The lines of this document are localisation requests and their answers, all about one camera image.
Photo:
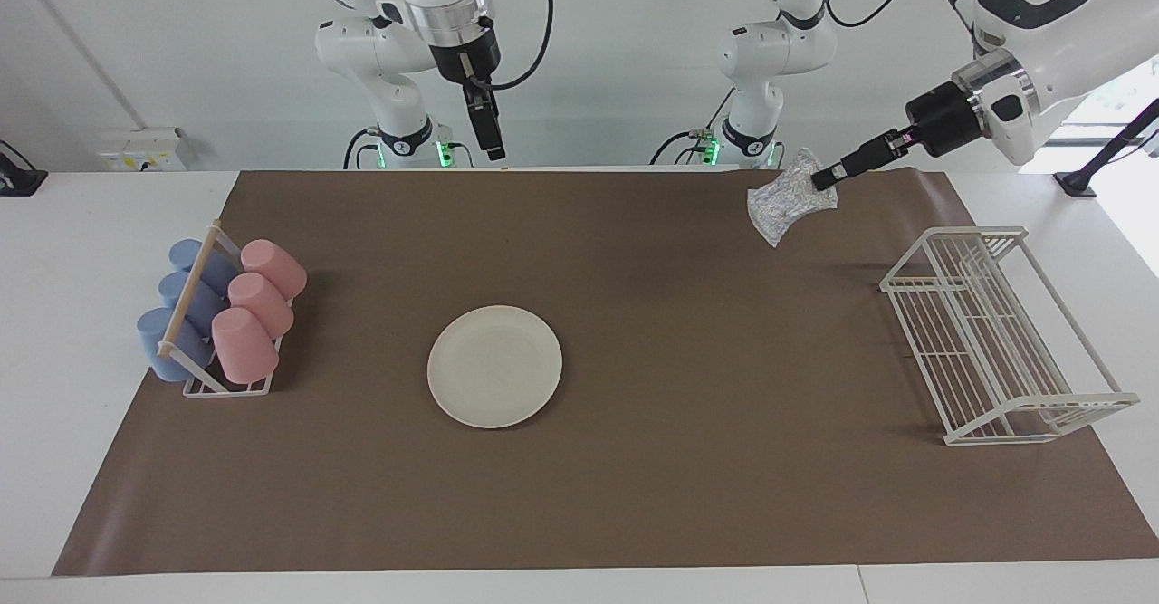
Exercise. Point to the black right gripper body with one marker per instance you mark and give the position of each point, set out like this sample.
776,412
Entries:
466,56

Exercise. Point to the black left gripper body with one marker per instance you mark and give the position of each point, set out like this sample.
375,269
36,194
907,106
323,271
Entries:
942,119

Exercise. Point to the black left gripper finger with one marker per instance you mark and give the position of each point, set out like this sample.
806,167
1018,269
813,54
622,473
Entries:
828,178

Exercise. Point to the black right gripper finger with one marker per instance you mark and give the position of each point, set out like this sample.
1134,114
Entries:
489,133

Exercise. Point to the crinkled silver foil packet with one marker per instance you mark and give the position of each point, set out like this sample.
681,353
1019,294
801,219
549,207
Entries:
783,201

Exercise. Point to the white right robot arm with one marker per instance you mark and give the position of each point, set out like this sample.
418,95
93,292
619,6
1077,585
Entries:
398,43

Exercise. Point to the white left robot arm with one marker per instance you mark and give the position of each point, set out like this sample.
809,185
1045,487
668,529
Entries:
1041,15

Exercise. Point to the cream round plate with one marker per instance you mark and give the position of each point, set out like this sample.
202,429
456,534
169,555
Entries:
494,367

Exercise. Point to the pink plastic cup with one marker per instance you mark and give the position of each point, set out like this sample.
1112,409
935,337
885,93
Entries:
244,346
276,267
263,305

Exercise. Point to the blue plastic cup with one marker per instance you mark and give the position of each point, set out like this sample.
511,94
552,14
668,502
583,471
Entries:
163,350
217,271
204,305

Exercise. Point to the brown table mat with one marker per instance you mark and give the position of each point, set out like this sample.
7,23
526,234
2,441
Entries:
679,495

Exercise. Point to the black table clamp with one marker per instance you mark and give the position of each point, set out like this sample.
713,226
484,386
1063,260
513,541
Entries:
23,180

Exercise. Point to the white wall power outlet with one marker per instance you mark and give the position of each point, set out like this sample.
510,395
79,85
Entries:
140,151

